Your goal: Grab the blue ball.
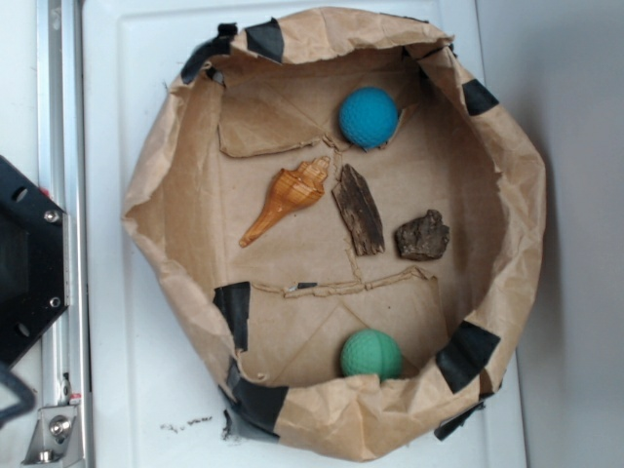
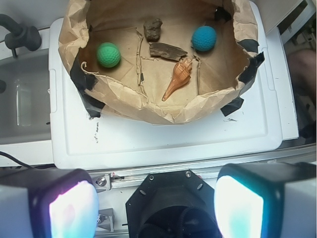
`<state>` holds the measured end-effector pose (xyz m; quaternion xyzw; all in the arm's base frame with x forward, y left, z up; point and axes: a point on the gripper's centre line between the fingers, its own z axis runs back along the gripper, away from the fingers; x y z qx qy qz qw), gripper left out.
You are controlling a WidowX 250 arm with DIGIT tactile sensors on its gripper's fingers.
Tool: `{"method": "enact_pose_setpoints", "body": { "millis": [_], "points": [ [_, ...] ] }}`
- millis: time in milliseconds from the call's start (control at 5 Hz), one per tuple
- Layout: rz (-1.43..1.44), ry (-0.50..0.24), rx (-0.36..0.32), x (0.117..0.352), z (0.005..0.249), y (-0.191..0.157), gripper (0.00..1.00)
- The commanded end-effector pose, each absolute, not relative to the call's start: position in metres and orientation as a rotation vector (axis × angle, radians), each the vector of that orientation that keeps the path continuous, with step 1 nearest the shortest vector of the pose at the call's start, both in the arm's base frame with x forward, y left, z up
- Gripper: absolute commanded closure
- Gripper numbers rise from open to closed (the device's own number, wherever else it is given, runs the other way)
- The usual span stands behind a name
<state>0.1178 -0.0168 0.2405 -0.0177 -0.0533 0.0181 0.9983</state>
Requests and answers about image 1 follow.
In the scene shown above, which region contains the blue dimpled ball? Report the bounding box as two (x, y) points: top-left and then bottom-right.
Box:
(338, 87), (399, 151)

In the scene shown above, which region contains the green dimpled ball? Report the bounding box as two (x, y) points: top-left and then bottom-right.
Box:
(340, 330), (403, 381)

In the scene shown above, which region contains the brown paper bag bin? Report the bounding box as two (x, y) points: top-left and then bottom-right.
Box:
(123, 7), (546, 461)

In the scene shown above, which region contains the orange spiral seashell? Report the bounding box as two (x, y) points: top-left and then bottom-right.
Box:
(239, 156), (331, 248)

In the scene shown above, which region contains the long dark bark piece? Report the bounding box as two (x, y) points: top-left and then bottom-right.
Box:
(331, 164), (385, 256)

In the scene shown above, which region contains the small brown bark chunk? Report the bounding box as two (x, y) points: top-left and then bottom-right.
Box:
(394, 210), (450, 261)

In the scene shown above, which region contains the white tray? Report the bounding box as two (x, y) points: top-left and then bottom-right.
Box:
(83, 1), (525, 467)

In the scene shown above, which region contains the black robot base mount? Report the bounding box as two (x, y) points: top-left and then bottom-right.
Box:
(1, 158), (67, 367)

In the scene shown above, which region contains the aluminium frame rail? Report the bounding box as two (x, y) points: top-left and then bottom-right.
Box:
(36, 1), (96, 467)

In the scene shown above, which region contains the metal corner bracket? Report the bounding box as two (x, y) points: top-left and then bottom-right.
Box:
(20, 406), (82, 467)

